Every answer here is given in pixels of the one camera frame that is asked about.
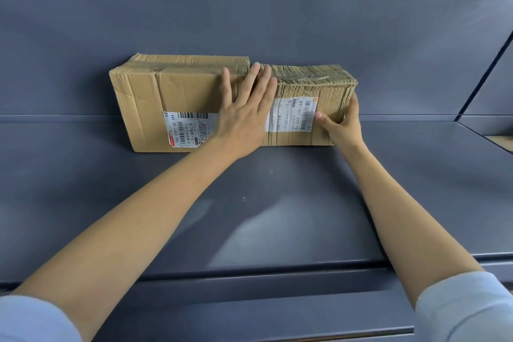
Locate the light blue shirt sleeve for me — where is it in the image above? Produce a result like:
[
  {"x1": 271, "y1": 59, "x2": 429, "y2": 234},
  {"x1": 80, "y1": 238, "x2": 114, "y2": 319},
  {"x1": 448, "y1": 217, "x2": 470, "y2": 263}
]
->
[
  {"x1": 414, "y1": 271, "x2": 513, "y2": 342},
  {"x1": 0, "y1": 294, "x2": 73, "y2": 342}
]

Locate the person's left hand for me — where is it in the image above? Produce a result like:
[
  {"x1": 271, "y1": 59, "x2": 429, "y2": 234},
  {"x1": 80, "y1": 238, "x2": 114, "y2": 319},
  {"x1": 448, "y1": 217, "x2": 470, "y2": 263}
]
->
[{"x1": 212, "y1": 63, "x2": 278, "y2": 160}]

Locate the large brown cardboard parcel box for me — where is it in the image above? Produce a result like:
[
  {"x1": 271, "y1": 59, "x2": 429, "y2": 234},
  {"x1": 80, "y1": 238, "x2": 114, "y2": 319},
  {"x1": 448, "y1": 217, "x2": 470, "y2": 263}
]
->
[{"x1": 109, "y1": 53, "x2": 251, "y2": 153}]

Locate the person's right hand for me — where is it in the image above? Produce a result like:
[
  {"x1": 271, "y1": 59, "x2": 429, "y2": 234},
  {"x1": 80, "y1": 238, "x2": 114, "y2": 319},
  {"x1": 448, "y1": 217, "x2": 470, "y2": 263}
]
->
[{"x1": 314, "y1": 91, "x2": 366, "y2": 153}]

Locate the person's left forearm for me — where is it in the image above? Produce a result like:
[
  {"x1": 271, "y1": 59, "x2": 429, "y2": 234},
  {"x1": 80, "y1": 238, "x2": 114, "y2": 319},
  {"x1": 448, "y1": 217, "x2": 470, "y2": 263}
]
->
[{"x1": 12, "y1": 138, "x2": 242, "y2": 342}]

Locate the small taped cardboard parcel box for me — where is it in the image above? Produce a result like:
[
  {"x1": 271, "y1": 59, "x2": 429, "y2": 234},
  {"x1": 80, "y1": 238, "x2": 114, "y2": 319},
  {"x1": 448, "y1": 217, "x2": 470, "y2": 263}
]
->
[{"x1": 256, "y1": 63, "x2": 359, "y2": 147}]

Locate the grey metal shelf unit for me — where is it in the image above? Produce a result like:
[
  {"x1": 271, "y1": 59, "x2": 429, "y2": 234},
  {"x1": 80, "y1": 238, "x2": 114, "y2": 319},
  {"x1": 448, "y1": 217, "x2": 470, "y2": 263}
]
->
[
  {"x1": 0, "y1": 0, "x2": 513, "y2": 342},
  {"x1": 456, "y1": 29, "x2": 513, "y2": 154}
]

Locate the person's right forearm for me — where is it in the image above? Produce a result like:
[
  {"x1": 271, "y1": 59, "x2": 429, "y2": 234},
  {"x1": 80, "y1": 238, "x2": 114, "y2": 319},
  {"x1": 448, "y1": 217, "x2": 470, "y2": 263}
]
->
[{"x1": 341, "y1": 141, "x2": 486, "y2": 299}]

